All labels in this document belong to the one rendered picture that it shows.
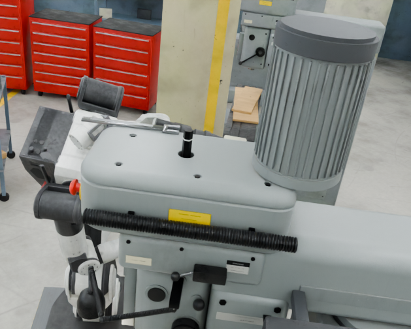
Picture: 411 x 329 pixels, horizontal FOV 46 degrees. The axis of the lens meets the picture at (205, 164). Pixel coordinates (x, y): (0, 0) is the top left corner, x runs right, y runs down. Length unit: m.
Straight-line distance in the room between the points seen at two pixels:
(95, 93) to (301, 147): 0.93
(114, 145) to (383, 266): 0.66
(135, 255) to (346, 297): 0.49
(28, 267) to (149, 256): 2.62
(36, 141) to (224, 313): 0.84
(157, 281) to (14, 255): 2.69
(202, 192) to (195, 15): 1.86
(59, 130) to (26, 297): 1.98
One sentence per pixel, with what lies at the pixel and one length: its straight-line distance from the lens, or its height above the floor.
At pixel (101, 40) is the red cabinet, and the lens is 5.90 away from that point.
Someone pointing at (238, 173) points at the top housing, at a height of 1.89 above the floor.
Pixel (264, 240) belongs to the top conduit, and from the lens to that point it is 1.01.
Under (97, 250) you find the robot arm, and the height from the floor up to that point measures 1.26.
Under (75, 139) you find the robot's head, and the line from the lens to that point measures 1.52.
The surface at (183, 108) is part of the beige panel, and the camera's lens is 2.91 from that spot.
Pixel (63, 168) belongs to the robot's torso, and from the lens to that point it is 1.60.
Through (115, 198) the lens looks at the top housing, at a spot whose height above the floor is 1.83.
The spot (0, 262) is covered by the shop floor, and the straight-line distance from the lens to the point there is 3.77.
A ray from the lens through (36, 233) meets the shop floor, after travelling 4.00.
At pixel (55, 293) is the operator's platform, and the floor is 0.40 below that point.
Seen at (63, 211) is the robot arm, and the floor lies 1.52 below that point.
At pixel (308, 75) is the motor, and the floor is 2.14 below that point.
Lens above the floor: 2.40
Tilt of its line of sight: 29 degrees down
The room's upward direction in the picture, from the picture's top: 7 degrees clockwise
